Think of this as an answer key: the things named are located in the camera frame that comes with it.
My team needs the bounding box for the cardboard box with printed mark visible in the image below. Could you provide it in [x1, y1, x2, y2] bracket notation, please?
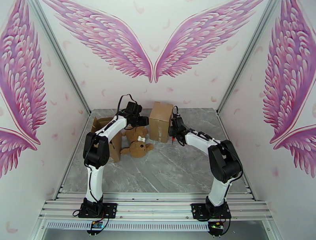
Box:
[149, 101, 174, 143]

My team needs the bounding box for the brown teddy bear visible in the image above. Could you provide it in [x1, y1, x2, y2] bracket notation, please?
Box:
[120, 125, 154, 159]

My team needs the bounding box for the plain brown cardboard box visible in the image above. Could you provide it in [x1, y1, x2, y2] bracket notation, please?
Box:
[90, 117, 123, 163]

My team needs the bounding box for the right small circuit board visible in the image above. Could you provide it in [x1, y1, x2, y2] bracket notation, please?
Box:
[208, 221, 226, 236]

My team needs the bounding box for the small circuit board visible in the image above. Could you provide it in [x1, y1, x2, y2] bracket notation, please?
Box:
[208, 221, 226, 236]
[86, 221, 104, 235]

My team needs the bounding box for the left small circuit board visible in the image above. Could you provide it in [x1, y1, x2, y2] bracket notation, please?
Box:
[86, 221, 104, 235]

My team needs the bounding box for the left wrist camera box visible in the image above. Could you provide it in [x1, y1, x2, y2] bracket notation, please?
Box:
[125, 101, 143, 114]

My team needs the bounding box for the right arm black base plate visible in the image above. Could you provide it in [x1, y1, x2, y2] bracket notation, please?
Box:
[191, 202, 232, 221]

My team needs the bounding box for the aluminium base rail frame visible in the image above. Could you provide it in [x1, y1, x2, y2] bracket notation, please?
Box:
[37, 192, 275, 221]

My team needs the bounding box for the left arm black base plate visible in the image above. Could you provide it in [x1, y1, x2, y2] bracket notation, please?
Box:
[78, 202, 117, 219]

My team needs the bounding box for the left aluminium corner post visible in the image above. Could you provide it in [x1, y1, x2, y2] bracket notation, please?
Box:
[27, 0, 92, 116]

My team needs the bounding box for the aluminium corner post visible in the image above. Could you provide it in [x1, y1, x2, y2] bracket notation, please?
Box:
[215, 0, 282, 116]
[27, 0, 92, 116]

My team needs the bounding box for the white perforated cable duct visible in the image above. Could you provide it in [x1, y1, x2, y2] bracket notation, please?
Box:
[45, 221, 211, 229]

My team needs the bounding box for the right aluminium corner post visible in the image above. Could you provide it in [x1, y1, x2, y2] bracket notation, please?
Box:
[215, 0, 282, 116]

